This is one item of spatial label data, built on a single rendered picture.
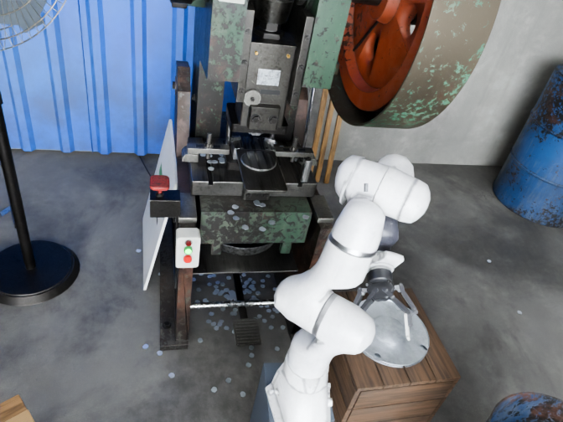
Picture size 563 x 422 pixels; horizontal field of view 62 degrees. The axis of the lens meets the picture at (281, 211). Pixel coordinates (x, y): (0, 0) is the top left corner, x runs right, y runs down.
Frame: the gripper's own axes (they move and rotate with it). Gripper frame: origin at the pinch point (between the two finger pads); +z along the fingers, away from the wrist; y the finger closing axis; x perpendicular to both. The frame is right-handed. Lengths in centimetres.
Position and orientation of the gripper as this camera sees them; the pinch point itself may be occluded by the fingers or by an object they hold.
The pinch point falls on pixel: (383, 336)
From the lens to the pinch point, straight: 142.5
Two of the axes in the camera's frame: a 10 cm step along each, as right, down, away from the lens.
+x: -3.6, -5.3, -7.7
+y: -9.3, 1.5, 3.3
